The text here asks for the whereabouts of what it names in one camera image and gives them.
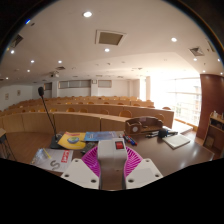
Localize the recessed ceiling lights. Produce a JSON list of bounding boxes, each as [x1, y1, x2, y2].
[[9, 10, 198, 66]]

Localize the white plastic-wrapped magazine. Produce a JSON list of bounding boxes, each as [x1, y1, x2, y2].
[[30, 147, 74, 173]]

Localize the large ceiling air vent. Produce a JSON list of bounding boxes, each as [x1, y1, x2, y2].
[[95, 29, 127, 47]]

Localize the yellow booklet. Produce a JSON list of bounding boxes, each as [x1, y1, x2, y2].
[[57, 131, 87, 150]]

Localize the blue marker pen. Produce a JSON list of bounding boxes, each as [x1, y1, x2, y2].
[[122, 133, 132, 144]]

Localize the red marker pen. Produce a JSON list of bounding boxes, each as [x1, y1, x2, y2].
[[126, 134, 138, 147]]

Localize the black gooseneck microphone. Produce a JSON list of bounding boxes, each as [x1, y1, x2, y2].
[[37, 86, 64, 150]]

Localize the blue booklet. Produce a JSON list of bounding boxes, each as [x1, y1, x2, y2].
[[83, 130, 118, 143]]

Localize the wooden desk organizer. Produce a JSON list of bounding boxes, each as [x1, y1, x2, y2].
[[124, 115, 164, 136]]

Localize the white charger with red switch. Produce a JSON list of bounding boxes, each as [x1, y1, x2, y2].
[[97, 138, 128, 191]]

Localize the white notebook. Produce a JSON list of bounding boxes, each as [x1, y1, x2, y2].
[[162, 133, 192, 150]]

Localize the rows of wooden auditorium seats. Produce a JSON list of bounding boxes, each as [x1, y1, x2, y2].
[[0, 95, 175, 134]]

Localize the wooden shelf unit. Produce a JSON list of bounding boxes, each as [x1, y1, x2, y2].
[[203, 111, 224, 156]]

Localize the small ceiling air vent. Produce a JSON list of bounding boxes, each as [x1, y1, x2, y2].
[[189, 46, 205, 57]]

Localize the ceiling projector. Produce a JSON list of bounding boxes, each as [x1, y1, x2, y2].
[[49, 70, 61, 79]]

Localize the black stapler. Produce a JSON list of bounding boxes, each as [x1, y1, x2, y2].
[[145, 128, 179, 139]]

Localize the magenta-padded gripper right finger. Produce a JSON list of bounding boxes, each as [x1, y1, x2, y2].
[[123, 145, 164, 190]]

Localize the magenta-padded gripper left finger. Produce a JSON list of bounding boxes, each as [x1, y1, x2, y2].
[[60, 145, 102, 190]]

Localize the large bright window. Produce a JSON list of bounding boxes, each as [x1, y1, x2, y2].
[[149, 78, 203, 128]]

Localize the black remote control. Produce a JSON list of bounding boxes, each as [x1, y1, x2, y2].
[[80, 141, 98, 155]]

